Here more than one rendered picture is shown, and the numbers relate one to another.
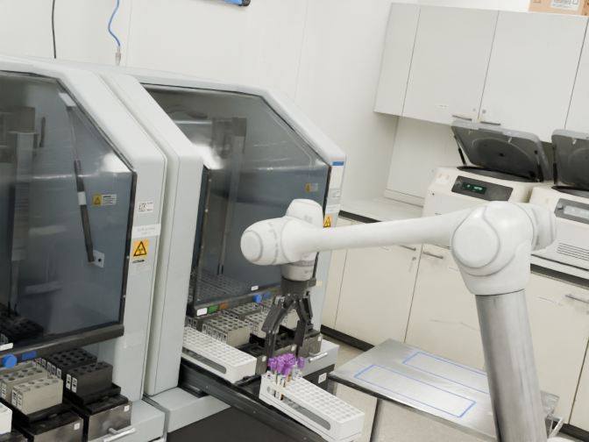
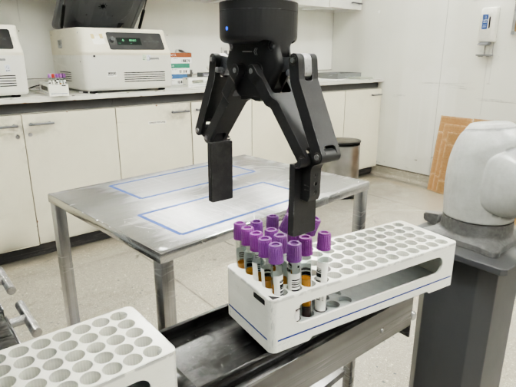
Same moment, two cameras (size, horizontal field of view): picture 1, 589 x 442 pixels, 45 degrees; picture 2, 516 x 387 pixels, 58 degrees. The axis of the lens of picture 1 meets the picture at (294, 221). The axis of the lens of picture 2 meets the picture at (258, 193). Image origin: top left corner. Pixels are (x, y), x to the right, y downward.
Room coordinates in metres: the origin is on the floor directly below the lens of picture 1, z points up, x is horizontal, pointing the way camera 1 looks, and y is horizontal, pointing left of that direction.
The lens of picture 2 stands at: (1.75, 0.43, 1.12)
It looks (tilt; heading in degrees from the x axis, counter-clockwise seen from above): 17 degrees down; 285
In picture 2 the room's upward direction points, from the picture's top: straight up
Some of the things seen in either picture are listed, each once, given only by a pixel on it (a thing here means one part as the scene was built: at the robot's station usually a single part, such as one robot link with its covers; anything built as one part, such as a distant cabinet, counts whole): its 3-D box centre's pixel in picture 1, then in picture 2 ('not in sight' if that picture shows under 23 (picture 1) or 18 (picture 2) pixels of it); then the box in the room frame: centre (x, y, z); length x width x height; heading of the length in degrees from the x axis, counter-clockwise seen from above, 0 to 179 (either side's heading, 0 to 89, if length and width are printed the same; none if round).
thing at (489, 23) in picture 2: not in sight; (487, 26); (1.02, -3.46, 1.31); 0.13 x 0.11 x 0.26; 54
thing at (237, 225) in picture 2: not in sight; (242, 266); (1.89, -0.04, 0.88); 0.02 x 0.02 x 0.11
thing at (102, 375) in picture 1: (92, 381); not in sight; (1.73, 0.46, 0.85); 0.12 x 0.02 x 0.06; 144
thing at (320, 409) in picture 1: (309, 405); (347, 275); (1.77, -0.11, 0.85); 0.30 x 0.10 x 0.06; 46
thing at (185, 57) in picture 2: not in sight; (173, 56); (3.23, -2.82, 1.10); 0.24 x 0.13 x 0.10; 52
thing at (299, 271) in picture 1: (296, 267); not in sight; (1.87, -0.02, 1.19); 0.09 x 0.09 x 0.06
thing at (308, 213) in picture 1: (300, 229); not in sight; (1.85, -0.02, 1.30); 0.13 x 0.11 x 0.16; 149
